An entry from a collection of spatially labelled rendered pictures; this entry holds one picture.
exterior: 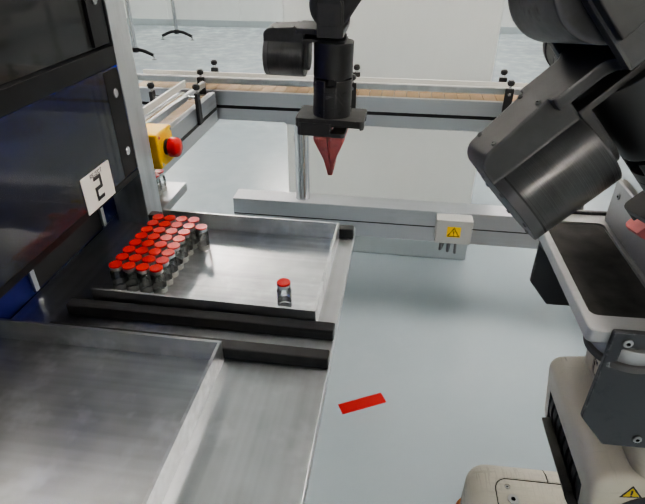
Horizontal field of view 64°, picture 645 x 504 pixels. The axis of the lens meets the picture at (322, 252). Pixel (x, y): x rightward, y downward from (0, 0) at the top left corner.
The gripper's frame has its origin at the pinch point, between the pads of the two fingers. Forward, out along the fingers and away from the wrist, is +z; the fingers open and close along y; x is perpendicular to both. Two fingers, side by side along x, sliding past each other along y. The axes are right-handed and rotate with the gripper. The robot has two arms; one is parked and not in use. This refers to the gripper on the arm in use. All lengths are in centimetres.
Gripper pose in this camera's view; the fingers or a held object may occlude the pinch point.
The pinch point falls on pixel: (330, 169)
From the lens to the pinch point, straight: 84.6
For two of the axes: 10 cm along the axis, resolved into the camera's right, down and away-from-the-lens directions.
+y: -9.9, -1.0, 1.2
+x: -1.6, 5.3, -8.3
